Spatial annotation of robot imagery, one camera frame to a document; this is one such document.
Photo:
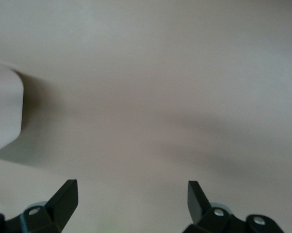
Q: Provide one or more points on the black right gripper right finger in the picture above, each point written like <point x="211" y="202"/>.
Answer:
<point x="197" y="204"/>

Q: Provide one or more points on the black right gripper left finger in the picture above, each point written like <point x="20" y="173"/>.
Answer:
<point x="63" y="201"/>

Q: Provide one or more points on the white container lid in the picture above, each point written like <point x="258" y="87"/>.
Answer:
<point x="5" y="102"/>

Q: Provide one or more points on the table cover sheet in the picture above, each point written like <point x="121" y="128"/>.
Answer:
<point x="146" y="97"/>

